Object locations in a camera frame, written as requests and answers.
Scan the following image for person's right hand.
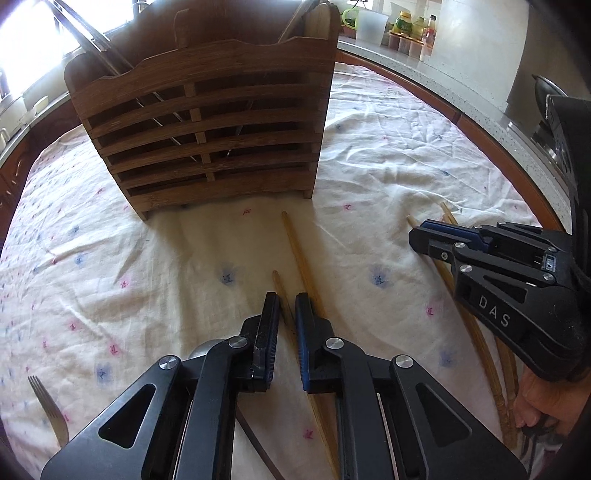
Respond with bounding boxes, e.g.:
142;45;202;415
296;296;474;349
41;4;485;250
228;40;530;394
513;367;590;436

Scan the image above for steel spoon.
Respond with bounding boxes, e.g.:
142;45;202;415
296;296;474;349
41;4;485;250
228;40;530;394
187;338;288;480

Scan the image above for small steel fork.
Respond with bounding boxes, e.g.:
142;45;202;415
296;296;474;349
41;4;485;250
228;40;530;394
27;375;69;448

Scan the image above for gas stove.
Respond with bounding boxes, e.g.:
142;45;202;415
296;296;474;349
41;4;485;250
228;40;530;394
505;107;567;190

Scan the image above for white floral tablecloth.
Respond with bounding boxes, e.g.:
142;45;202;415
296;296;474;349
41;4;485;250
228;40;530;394
1;64;536;477

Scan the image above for black wok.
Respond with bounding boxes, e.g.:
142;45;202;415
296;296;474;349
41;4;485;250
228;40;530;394
532;74;568;115

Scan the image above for condiment bottles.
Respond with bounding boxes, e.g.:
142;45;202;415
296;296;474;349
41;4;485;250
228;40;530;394
388;10;438;61

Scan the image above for white plastic jug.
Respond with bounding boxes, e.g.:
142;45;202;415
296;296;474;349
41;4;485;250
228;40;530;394
356;9;388;46

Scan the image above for green cup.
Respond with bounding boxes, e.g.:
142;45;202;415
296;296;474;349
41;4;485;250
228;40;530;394
341;7;360;30

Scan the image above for wooden utensil holder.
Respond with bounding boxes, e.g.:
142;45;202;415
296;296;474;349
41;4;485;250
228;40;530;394
64;1;339;217

